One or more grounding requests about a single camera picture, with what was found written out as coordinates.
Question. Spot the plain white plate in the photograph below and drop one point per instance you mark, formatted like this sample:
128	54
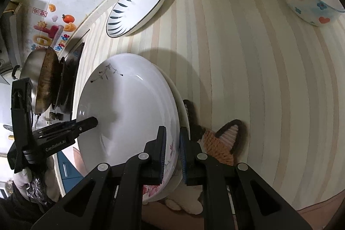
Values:
181	104

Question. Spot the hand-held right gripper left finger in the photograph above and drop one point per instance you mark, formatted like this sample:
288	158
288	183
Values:
161	157

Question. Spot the black gas stove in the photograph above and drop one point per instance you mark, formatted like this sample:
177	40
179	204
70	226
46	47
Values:
70	79

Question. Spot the person's left hand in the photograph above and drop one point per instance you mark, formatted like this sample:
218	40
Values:
51	178

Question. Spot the person's left forearm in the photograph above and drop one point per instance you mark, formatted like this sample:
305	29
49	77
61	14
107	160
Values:
13	211

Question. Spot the striped cat print tablecloth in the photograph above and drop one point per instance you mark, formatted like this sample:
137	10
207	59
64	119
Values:
242	84

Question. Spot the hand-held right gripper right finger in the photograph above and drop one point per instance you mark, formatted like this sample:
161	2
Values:
184	157

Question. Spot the steel wok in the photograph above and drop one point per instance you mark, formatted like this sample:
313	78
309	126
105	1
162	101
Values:
48	76

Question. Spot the colourful wall stickers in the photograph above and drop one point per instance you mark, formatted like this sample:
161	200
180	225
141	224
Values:
45	30

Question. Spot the steel wok lid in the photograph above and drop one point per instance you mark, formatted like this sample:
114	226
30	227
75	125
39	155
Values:
31	71

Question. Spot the blue kitchen cabinet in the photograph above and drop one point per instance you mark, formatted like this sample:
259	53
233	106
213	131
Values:
68	173

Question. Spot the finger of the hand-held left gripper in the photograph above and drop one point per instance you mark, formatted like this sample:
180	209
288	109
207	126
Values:
86	123
54	129

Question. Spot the large white floral plate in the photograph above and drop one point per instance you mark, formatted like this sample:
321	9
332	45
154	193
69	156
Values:
129	100

